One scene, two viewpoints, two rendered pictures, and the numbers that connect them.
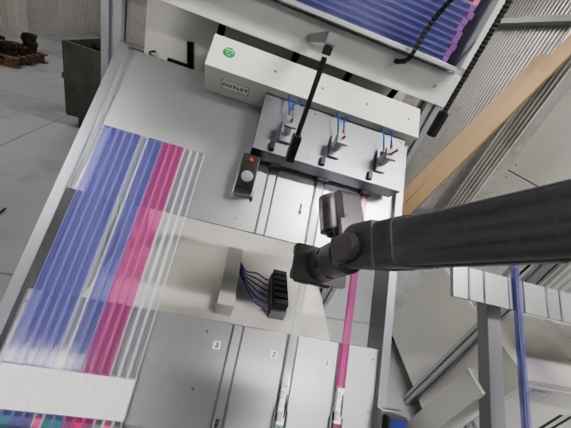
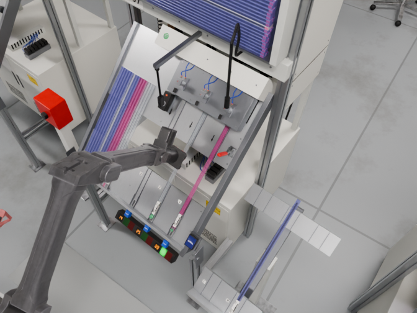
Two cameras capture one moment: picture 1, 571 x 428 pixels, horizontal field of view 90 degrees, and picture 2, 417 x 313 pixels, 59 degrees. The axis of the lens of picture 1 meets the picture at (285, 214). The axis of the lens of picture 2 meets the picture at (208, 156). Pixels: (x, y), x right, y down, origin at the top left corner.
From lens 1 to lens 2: 1.15 m
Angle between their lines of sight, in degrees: 44
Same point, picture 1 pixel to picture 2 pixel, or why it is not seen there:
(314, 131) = (199, 84)
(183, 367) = (128, 176)
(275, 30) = (183, 26)
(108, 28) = (130, 15)
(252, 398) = (147, 199)
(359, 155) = (219, 103)
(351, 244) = not seen: hidden behind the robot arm
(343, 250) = not seen: hidden behind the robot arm
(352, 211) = (161, 137)
